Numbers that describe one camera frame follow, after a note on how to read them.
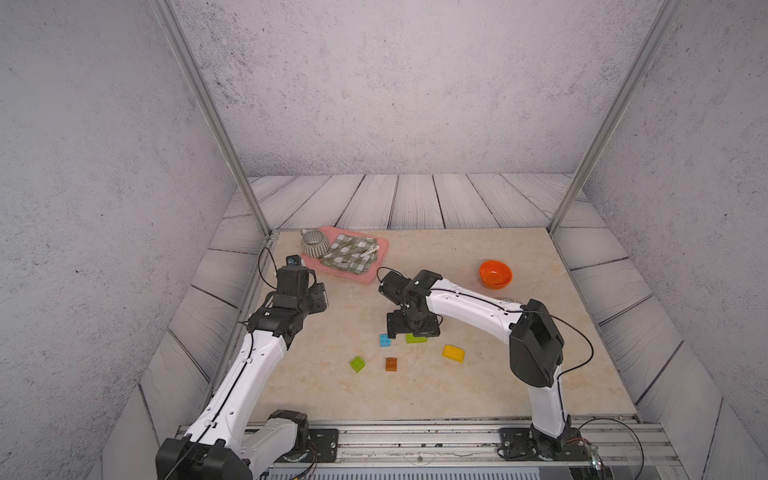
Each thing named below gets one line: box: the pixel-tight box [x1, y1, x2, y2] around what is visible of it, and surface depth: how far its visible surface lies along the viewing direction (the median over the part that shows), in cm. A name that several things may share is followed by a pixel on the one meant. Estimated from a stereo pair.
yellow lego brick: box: [442, 345, 465, 364], surface depth 90 cm
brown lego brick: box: [386, 357, 397, 372], surface depth 88 cm
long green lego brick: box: [405, 333, 429, 344], surface depth 92 cm
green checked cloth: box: [321, 234, 377, 275], surface depth 113 cm
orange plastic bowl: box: [479, 260, 513, 290], surface depth 106 cm
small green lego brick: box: [350, 356, 365, 373], surface depth 88 cm
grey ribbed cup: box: [300, 229, 331, 259], surface depth 111 cm
